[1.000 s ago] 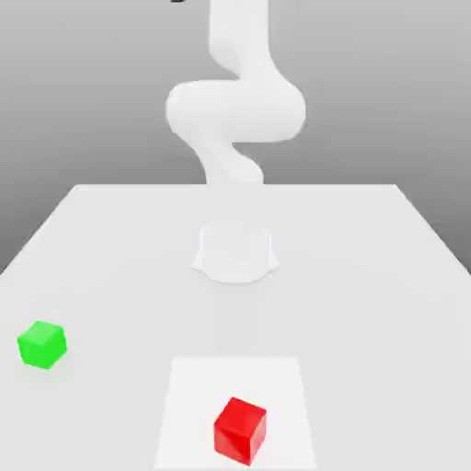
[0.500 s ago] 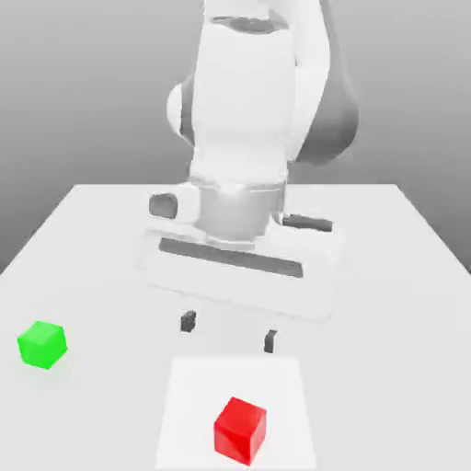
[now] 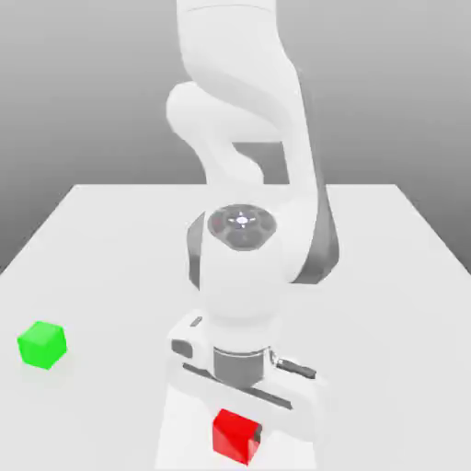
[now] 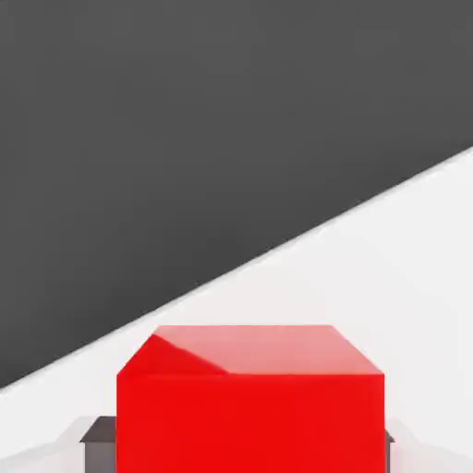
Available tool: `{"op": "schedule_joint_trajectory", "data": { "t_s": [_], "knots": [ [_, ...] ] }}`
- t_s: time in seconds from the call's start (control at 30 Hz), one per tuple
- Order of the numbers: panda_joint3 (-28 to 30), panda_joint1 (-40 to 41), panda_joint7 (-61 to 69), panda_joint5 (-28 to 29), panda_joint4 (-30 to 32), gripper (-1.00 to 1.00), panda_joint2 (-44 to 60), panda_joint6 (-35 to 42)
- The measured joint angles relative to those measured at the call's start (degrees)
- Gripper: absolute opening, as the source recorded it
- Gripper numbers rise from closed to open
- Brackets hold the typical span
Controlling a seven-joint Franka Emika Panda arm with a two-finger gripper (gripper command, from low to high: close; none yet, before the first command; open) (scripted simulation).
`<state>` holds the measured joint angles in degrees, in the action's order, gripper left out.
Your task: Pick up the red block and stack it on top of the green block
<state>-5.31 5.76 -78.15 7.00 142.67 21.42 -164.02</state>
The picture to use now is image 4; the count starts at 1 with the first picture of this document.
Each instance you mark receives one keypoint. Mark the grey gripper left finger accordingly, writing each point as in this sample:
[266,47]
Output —
[99,449]

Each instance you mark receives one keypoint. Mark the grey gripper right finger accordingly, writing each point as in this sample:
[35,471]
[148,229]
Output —
[388,454]

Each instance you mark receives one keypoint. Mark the small red cube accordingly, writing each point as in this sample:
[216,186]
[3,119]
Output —
[251,417]

